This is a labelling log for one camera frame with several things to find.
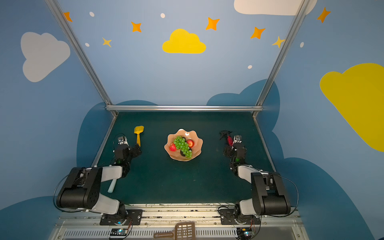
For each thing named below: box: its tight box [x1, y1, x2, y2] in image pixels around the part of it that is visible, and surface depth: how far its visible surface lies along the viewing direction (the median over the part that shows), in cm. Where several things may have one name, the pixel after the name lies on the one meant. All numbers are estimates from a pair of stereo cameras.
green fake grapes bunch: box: [173, 136, 193, 158], surface depth 92 cm
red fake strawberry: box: [169, 142, 177, 152], surface depth 96 cm
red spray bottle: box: [219, 130, 234, 147], surface depth 106 cm
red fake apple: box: [186, 139, 195, 148], surface depth 100 cm
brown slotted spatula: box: [153, 221, 196, 240], surface depth 72 cm
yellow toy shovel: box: [134, 125, 145, 147], surface depth 110 cm
